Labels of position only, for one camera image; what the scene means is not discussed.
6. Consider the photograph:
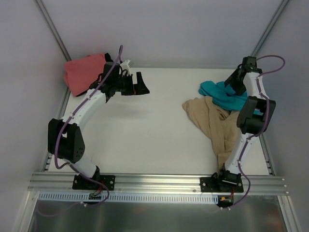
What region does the teal t shirt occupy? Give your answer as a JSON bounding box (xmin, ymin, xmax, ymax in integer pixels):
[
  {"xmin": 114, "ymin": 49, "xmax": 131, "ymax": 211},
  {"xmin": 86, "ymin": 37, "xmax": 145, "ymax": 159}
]
[{"xmin": 198, "ymin": 81, "xmax": 248, "ymax": 111}]

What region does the beige t shirt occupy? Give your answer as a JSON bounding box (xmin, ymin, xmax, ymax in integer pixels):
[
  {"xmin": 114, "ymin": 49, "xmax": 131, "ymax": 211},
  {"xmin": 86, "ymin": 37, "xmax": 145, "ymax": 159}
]
[{"xmin": 182, "ymin": 96, "xmax": 239, "ymax": 169}]

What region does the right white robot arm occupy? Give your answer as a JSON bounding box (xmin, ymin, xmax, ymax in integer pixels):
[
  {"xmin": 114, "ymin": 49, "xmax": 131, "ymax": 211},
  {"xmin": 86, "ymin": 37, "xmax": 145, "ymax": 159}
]
[{"xmin": 215, "ymin": 56, "xmax": 276, "ymax": 192}]

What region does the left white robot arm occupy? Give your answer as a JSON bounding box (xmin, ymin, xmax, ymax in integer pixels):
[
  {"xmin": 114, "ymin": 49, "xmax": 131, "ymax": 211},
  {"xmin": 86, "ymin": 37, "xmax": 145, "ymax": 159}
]
[{"xmin": 48, "ymin": 59, "xmax": 150, "ymax": 189}]

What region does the folded black t shirt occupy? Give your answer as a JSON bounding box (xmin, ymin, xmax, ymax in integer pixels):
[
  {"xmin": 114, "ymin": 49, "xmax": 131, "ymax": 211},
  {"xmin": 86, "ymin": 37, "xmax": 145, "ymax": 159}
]
[{"xmin": 104, "ymin": 53, "xmax": 114, "ymax": 63}]

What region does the folded pink t shirt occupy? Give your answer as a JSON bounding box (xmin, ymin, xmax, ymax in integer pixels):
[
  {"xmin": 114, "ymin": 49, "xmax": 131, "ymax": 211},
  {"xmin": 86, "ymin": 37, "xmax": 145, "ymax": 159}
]
[{"xmin": 64, "ymin": 53, "xmax": 106, "ymax": 97}]

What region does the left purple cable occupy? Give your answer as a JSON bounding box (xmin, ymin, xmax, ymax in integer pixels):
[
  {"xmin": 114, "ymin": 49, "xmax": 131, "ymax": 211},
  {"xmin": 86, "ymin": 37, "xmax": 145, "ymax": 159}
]
[{"xmin": 54, "ymin": 44, "xmax": 124, "ymax": 207}]

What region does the purple cable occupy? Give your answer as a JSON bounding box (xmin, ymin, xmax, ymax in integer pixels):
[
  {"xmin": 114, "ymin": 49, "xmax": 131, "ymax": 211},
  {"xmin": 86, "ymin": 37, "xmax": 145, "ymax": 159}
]
[
  {"xmin": 218, "ymin": 55, "xmax": 286, "ymax": 210},
  {"xmin": 54, "ymin": 44, "xmax": 124, "ymax": 207}
]

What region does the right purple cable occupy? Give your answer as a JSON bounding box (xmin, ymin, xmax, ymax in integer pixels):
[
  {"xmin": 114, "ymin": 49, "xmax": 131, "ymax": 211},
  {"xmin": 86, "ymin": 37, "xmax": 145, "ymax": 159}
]
[{"xmin": 218, "ymin": 55, "xmax": 286, "ymax": 210}]

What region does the right corner aluminium post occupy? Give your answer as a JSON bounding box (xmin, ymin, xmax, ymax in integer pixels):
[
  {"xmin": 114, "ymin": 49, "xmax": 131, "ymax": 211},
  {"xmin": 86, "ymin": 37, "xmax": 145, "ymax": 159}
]
[{"xmin": 251, "ymin": 0, "xmax": 290, "ymax": 57}]

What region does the corner aluminium post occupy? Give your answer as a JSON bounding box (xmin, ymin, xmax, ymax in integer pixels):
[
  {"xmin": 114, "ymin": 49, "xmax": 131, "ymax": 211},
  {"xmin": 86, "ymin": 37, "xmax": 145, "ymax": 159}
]
[
  {"xmin": 251, "ymin": 0, "xmax": 290, "ymax": 57},
  {"xmin": 34, "ymin": 0, "xmax": 71, "ymax": 61}
]

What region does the left corner aluminium post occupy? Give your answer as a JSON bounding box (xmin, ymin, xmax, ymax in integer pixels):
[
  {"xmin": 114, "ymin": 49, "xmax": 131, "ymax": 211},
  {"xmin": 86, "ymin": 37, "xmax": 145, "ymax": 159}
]
[{"xmin": 34, "ymin": 0, "xmax": 71, "ymax": 61}]

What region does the aluminium mounting rail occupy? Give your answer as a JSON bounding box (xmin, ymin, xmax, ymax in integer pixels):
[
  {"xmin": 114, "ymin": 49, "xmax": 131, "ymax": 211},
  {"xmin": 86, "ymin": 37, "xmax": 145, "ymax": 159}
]
[{"xmin": 28, "ymin": 172, "xmax": 290, "ymax": 196}]

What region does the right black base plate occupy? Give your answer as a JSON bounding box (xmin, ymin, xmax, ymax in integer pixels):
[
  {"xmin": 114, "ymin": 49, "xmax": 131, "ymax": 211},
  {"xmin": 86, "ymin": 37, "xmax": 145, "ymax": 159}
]
[{"xmin": 199, "ymin": 176, "xmax": 244, "ymax": 193}]

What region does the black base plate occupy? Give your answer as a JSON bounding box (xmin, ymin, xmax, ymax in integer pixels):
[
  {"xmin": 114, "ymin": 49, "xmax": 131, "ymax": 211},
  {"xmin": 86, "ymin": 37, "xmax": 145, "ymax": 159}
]
[
  {"xmin": 199, "ymin": 176, "xmax": 244, "ymax": 193},
  {"xmin": 72, "ymin": 175, "xmax": 115, "ymax": 191}
]

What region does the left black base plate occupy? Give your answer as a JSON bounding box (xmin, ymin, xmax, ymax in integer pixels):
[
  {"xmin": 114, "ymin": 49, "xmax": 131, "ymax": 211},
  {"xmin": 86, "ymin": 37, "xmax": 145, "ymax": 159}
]
[{"xmin": 72, "ymin": 175, "xmax": 115, "ymax": 191}]

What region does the white slotted cable duct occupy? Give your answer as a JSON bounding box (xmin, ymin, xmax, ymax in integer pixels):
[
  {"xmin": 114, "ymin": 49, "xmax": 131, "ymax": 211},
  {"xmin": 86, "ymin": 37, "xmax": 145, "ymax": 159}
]
[{"xmin": 38, "ymin": 191, "xmax": 218, "ymax": 204}]

